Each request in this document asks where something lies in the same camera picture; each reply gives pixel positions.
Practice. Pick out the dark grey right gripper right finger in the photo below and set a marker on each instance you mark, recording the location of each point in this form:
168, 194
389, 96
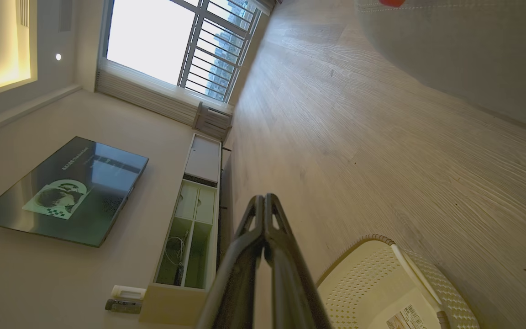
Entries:
290, 283

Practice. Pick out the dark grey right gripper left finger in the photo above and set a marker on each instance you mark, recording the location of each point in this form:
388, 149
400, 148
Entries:
235, 283

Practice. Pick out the red clothing item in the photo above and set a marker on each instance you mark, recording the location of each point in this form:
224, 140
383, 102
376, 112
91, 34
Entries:
391, 2

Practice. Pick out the cream perforated laundry basket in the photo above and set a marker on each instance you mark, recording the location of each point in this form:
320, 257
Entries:
368, 288

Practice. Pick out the white printed basket label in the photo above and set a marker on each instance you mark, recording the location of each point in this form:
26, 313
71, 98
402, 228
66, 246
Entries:
411, 319

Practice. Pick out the white TV cabinet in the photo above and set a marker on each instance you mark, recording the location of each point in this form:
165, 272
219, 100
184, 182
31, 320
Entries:
201, 160

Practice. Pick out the large window with railing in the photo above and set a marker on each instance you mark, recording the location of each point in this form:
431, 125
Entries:
153, 36

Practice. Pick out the ceiling air vent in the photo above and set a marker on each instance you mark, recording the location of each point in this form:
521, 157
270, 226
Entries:
24, 11

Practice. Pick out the wall-mounted flat television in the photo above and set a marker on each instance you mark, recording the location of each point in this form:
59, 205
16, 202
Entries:
71, 192

